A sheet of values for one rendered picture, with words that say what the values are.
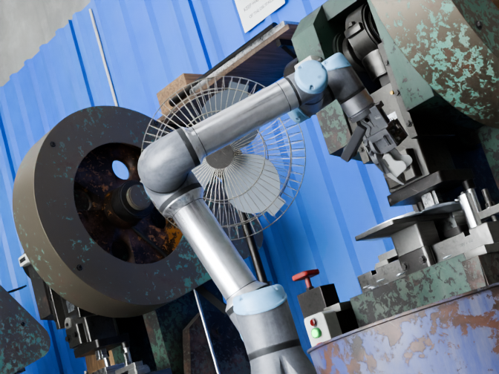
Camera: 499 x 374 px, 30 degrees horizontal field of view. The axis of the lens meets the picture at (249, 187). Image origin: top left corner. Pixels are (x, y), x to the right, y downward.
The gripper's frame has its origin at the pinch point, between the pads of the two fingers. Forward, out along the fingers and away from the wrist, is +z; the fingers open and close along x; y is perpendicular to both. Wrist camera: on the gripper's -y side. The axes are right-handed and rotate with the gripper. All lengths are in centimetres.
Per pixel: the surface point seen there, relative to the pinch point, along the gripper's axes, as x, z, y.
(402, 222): -4.0, 9.2, -3.4
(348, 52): 38, -33, -16
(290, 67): 39, -38, -36
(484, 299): -110, -7, 72
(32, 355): 86, 16, -314
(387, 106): 26.5, -14.6, -7.2
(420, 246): 0.6, 18.0, -6.0
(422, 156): 19.2, 0.8, -2.1
